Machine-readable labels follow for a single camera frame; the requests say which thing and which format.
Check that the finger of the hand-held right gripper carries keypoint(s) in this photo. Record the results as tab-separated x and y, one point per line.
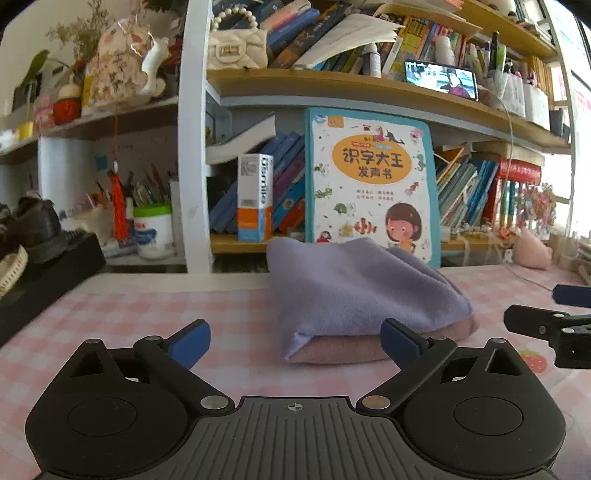
531	321
575	295

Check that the white orange toothbrush box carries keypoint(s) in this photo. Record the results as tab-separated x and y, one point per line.
254	198

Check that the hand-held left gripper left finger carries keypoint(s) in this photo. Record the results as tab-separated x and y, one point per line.
190	344

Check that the brown leather shoe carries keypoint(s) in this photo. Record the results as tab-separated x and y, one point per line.
39	228

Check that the pink floral hanging ornament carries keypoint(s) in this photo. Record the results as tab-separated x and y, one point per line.
117	64

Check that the dark fur-trimmed shoe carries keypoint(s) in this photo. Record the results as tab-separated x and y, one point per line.
3	221

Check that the open white book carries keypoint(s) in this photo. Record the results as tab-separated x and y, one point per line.
240	138

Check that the white can pen holder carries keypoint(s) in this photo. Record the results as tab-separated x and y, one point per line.
154	233

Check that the stack of colourful books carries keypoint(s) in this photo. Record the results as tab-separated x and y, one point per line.
464	189

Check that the row of blue books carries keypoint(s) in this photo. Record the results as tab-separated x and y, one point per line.
286	184

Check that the white storage box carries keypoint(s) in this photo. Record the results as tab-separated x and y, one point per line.
536	106

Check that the green leafy plant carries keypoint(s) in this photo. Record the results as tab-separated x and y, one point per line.
32	74

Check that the white small bottle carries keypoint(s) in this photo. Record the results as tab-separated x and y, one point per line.
373	60

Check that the red round jar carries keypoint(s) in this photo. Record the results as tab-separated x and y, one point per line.
67	108

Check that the row of upright books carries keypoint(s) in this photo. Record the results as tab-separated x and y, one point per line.
323	32

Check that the red tassel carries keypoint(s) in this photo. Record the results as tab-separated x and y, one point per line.
119	203

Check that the white sandal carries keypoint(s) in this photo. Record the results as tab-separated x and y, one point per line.
11	270

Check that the white wooden bookshelf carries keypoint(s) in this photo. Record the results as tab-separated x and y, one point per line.
194	138

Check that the purple pink sweater orange print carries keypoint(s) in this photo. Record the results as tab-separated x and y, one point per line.
351	290

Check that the white ceramic figure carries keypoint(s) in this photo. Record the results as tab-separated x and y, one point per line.
154	60

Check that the cream quilted pearl handbag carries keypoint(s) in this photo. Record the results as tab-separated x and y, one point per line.
238	46

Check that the pink checked tablecloth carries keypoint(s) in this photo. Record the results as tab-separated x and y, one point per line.
184	300

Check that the pink pig plush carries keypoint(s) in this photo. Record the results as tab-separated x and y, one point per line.
531	251

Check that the phone with lit screen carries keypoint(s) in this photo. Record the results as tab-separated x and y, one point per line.
441	78

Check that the bunch of pens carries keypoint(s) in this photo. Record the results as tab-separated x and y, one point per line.
138	189

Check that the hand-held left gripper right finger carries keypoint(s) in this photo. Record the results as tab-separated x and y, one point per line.
400	344

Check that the black box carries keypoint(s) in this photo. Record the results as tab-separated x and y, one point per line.
51	281

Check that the children's picture book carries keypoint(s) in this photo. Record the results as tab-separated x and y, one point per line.
369	184

